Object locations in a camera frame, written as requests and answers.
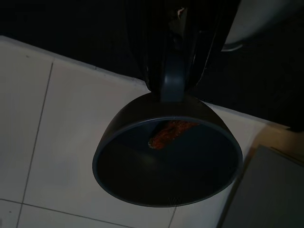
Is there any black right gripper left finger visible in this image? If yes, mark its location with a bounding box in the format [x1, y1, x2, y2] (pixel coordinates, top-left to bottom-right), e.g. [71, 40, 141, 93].
[125, 0, 178, 94]

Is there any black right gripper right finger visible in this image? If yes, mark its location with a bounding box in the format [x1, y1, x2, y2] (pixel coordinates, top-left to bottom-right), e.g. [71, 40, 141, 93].
[182, 0, 237, 102]

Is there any dark blue cup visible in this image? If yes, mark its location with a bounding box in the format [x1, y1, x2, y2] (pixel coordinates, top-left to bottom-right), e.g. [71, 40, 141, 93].
[92, 53, 243, 208]

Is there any grey fridge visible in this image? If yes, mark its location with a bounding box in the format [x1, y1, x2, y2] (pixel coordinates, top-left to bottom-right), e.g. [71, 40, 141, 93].
[218, 143, 304, 228]

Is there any black floor mat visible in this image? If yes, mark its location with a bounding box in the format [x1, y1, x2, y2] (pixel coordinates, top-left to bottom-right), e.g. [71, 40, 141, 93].
[0, 0, 304, 133]

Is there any orange textured food item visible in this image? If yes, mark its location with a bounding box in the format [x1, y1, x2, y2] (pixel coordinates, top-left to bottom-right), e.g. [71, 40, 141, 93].
[147, 120, 200, 150]

